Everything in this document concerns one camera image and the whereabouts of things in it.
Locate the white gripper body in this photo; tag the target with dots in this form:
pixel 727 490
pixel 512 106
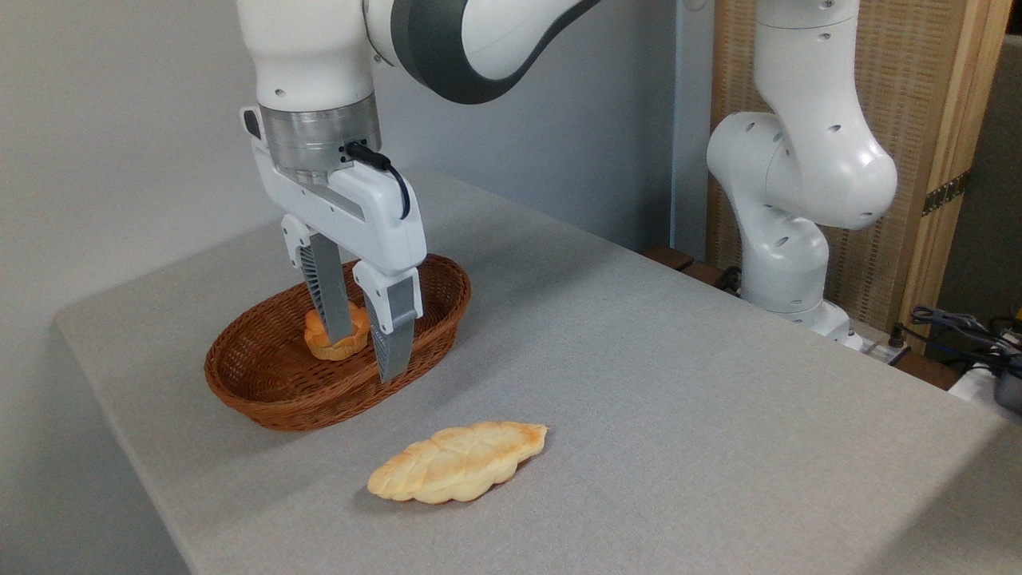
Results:
pixel 375 220

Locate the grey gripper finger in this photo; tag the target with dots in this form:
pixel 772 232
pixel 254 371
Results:
pixel 393 327
pixel 331 287

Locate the small round tart bread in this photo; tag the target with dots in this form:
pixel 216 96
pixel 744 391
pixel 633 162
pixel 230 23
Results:
pixel 316 340

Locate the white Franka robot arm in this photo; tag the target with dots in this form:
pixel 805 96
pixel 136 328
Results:
pixel 798 160

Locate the braided leaf-shaped bread loaf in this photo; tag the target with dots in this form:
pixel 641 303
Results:
pixel 455 463

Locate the brown oval wicker basket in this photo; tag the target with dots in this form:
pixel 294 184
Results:
pixel 263 375

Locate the wooden rattan folding screen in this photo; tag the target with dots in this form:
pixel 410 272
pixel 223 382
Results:
pixel 902 72

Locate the metal screen hinge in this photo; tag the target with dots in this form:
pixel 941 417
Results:
pixel 946 192

